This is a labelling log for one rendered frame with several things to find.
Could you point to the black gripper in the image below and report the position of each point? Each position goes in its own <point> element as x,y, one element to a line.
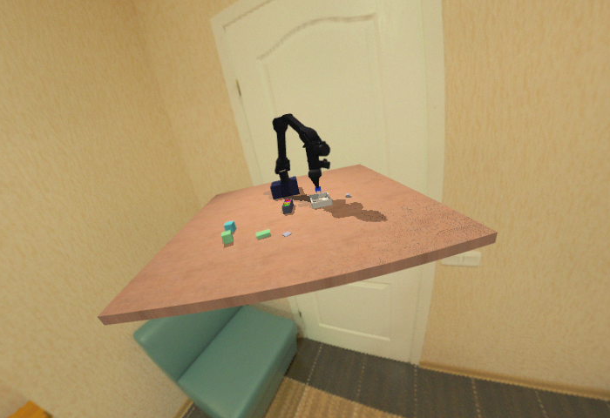
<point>314,173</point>

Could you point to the small light blue block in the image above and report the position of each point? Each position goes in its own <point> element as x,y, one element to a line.
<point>230,225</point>

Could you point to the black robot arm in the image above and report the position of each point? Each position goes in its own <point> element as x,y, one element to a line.
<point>313,144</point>

